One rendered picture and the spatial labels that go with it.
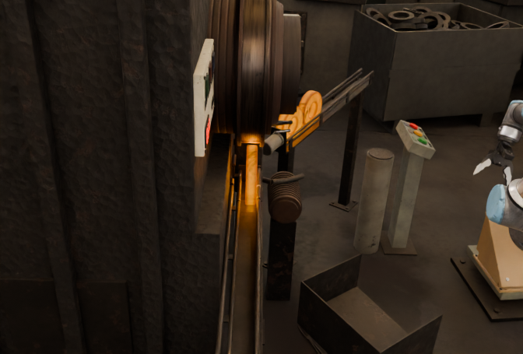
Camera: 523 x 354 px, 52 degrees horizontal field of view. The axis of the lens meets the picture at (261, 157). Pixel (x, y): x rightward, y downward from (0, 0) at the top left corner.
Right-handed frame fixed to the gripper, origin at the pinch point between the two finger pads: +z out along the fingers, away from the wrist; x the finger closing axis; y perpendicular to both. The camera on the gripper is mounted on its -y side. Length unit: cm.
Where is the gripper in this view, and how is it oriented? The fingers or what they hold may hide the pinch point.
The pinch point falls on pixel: (490, 182)
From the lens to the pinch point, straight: 248.7
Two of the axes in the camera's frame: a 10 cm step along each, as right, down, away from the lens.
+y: 0.8, 0.1, 10.0
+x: -9.2, -3.8, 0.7
